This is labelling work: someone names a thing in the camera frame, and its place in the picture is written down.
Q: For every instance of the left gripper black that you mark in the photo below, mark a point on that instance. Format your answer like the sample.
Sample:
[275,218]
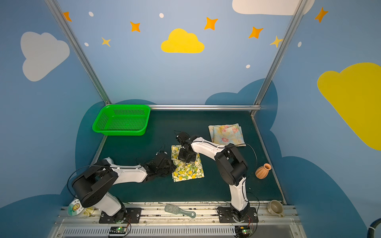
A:
[166,166]

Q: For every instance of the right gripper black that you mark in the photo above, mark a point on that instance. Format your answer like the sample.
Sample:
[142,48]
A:
[185,154]

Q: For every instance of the green lemon print skirt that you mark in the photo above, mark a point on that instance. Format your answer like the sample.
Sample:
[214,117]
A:
[185,171]

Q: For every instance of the pastel floral skirt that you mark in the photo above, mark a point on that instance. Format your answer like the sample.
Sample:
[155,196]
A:
[225,134]

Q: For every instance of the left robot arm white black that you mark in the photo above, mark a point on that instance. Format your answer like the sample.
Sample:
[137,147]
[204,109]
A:
[92,186]

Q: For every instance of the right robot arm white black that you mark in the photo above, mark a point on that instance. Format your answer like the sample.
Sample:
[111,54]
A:
[232,167]

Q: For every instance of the green hair brush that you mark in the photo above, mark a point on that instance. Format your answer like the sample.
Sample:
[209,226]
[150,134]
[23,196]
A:
[170,208]

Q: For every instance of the green plastic basket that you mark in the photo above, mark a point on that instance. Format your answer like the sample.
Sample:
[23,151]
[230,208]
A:
[122,120]

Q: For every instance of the terracotta ribbed vase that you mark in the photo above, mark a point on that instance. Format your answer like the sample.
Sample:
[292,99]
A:
[263,171]

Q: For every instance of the left controller circuit board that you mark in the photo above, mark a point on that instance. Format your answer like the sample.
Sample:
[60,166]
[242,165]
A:
[118,232]

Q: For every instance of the controller circuit board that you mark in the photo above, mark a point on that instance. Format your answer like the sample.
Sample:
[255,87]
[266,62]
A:
[118,232]
[242,232]

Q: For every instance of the round clear jar green lid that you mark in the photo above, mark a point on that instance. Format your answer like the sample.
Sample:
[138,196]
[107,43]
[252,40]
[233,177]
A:
[75,209]

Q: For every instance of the right controller circuit board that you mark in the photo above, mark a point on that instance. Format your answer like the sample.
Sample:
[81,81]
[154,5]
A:
[242,232]

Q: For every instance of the beige ceramic cup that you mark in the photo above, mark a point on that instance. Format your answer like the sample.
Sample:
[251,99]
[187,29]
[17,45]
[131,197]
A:
[276,208]

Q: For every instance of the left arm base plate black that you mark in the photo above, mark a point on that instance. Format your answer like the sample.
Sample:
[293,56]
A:
[132,215]

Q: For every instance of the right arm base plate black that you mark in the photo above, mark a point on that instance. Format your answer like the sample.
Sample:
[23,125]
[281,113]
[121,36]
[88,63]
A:
[230,215]

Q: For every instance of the aluminium rail base frame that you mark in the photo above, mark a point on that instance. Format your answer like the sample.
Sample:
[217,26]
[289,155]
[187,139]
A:
[156,223]

